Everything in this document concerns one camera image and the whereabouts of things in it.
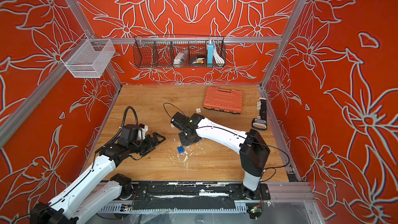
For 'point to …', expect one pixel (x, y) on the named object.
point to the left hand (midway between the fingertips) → (178, 134)
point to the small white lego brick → (198, 110)
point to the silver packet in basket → (181, 58)
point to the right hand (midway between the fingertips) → (180, 138)
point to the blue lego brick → (181, 149)
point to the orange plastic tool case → (225, 100)
